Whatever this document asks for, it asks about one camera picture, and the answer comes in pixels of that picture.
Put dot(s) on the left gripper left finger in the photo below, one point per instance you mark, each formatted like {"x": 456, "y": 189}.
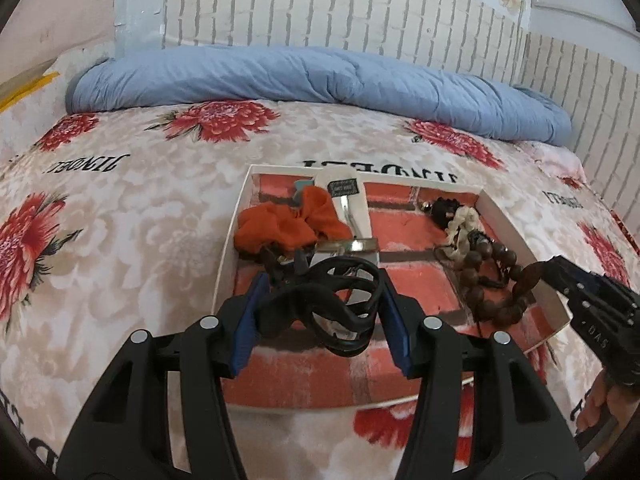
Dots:
{"x": 158, "y": 410}

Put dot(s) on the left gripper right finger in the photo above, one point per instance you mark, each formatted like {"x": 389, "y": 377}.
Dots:
{"x": 482, "y": 411}

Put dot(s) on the brown leaf pendant tassel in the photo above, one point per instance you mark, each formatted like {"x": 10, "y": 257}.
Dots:
{"x": 527, "y": 279}

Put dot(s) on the person's right hand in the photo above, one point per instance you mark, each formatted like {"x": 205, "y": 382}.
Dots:
{"x": 620, "y": 401}

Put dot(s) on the white tray brick-pattern lining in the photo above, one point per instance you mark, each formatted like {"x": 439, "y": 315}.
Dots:
{"x": 292, "y": 372}

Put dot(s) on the black bead trinket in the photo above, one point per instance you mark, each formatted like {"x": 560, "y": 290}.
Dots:
{"x": 441, "y": 211}

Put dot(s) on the orange fabric scrunchie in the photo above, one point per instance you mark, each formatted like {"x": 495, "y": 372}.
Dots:
{"x": 289, "y": 228}

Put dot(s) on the white card with hair clip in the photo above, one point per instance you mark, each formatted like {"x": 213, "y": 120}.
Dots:
{"x": 348, "y": 197}

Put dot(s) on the light blue floral headboard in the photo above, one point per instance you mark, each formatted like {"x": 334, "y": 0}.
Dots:
{"x": 409, "y": 29}

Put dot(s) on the blue rolled duvet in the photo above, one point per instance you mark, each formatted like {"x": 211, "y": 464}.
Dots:
{"x": 186, "y": 75}

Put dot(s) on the yellow strip at bedside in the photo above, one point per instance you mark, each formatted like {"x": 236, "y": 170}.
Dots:
{"x": 27, "y": 89}

